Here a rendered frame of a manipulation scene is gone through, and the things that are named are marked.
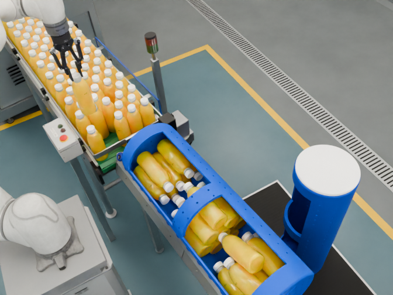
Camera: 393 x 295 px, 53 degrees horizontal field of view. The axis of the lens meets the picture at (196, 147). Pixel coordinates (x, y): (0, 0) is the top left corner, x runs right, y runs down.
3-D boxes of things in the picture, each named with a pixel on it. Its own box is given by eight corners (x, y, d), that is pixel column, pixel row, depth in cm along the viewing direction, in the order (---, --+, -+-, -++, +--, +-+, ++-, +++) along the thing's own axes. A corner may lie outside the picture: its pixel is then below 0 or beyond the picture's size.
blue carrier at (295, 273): (253, 340, 141) (251, 321, 118) (131, 181, 189) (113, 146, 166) (311, 289, 148) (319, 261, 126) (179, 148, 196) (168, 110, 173)
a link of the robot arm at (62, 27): (69, 18, 151) (74, 31, 155) (59, 9, 156) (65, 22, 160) (47, 27, 148) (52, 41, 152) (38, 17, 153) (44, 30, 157)
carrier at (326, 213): (304, 226, 254) (266, 246, 247) (331, 136, 187) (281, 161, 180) (334, 263, 238) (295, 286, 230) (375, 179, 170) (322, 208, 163)
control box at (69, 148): (65, 163, 190) (58, 150, 182) (49, 139, 201) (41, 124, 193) (83, 153, 194) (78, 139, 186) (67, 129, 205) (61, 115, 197)
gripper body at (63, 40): (52, 39, 152) (60, 58, 160) (72, 30, 155) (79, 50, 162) (45, 30, 157) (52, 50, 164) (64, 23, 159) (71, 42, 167)
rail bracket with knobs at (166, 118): (164, 140, 209) (161, 126, 201) (157, 132, 213) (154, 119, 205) (179, 131, 213) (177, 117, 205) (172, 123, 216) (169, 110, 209)
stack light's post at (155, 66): (174, 177, 304) (153, 62, 220) (171, 174, 306) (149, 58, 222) (178, 174, 305) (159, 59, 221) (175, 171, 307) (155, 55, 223)
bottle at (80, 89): (78, 110, 190) (65, 78, 175) (91, 102, 193) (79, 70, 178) (86, 117, 186) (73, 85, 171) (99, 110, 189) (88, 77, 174)
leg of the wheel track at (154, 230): (158, 254, 264) (142, 205, 216) (153, 248, 267) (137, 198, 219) (165, 250, 266) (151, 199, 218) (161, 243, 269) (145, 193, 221)
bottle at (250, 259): (255, 251, 131) (223, 226, 148) (244, 270, 131) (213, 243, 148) (268, 258, 135) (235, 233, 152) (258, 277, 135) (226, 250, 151)
